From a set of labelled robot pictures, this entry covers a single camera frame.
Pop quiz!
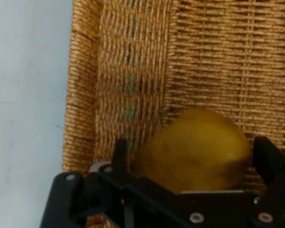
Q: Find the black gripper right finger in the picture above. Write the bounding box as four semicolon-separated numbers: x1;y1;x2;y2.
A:
248;136;285;228

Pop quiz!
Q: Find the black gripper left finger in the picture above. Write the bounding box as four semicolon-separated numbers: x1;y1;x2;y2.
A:
39;138;158;228

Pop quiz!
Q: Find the orange-brown fruit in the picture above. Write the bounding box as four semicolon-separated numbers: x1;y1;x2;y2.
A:
129;107;250;193

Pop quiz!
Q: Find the woven wicker basket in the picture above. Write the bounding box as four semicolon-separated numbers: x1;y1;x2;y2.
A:
61;0;285;228

